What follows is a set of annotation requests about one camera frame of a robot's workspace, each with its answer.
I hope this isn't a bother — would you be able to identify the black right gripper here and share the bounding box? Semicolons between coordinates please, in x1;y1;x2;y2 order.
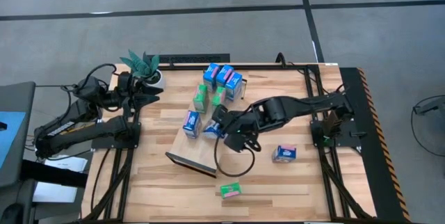
214;109;261;154

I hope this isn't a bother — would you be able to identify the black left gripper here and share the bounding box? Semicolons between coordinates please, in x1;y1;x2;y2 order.
116;84;164;120

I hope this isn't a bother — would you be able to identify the green Apple Jacks cereal box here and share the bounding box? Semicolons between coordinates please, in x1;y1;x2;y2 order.
193;83;209;114
211;86;227;109
220;182;243;200

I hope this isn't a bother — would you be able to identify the white plant pot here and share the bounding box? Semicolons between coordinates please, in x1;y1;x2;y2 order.
144;70;167;91

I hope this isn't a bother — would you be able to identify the green artificial plant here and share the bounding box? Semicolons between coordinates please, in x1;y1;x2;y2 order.
120;49;161;79

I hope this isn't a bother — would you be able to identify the black perforated panel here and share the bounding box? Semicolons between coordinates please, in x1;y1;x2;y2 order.
145;53;231;65

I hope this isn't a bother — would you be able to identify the white paper sheet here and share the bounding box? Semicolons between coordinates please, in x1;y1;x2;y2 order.
33;154;88;204

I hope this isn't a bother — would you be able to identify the grey desk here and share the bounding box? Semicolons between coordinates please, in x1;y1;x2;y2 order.
0;81;38;189

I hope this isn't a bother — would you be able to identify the blue sheet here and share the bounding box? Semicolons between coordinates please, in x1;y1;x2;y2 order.
0;111;27;170

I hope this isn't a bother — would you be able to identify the black panel hazard stripe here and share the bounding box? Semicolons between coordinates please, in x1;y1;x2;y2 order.
339;66;412;223

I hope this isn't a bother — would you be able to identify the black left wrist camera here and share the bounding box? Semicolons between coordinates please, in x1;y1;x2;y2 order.
117;72;136;93

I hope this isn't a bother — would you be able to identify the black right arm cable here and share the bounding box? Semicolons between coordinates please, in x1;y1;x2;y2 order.
213;135;258;179

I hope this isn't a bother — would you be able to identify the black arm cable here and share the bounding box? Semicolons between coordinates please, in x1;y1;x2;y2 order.
60;63;119;113
213;135;258;179

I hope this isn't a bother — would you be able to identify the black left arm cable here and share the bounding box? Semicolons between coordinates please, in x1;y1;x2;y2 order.
60;63;119;113

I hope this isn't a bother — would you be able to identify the black aluminium table frame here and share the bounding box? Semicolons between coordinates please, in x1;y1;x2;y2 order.
83;62;375;224

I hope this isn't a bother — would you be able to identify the black cable on table frame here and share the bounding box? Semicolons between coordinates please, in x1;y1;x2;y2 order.
275;51;345;96

